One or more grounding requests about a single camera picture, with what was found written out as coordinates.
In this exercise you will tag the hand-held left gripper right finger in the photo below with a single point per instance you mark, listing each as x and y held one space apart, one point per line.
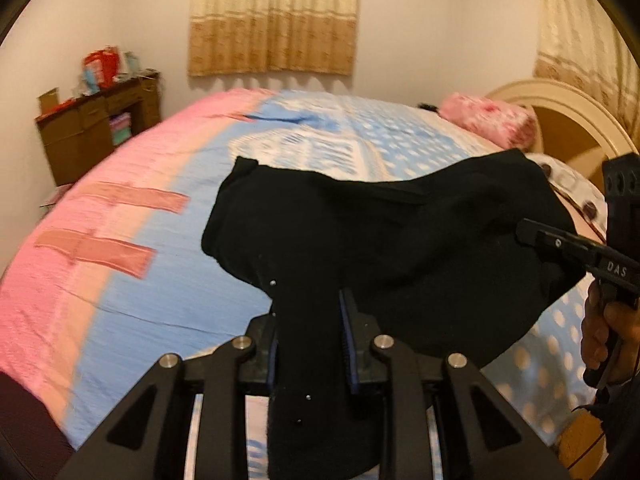
350 345

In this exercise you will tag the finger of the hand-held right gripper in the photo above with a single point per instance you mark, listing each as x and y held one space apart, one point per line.
550 242

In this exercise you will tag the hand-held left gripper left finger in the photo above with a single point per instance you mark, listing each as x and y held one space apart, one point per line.
257 355

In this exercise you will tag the black pants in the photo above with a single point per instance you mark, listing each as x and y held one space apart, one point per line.
400 260

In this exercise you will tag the person's right forearm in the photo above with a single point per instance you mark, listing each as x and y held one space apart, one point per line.
622 410

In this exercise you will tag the person's right hand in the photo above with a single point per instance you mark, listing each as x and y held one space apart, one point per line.
630 340

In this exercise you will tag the white patterned pillow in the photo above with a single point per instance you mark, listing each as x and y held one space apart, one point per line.
580 190

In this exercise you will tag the cream wooden headboard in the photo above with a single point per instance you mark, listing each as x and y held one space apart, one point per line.
575 95

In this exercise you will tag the blue pink printed bed sheet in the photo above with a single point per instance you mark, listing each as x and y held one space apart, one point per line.
150 285

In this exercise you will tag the pink floral folded blanket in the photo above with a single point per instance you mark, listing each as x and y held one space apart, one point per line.
490 120

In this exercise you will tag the beige patterned curtain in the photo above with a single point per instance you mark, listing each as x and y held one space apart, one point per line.
575 35
275 15

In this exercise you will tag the small black object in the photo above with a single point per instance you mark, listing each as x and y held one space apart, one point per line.
429 106

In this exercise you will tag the dark maroon clothing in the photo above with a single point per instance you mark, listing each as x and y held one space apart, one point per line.
27 435

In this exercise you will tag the brown wooden cabinet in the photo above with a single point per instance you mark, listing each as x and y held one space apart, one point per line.
75 145

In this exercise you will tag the brown cardboard piece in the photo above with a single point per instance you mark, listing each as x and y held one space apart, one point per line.
49 101

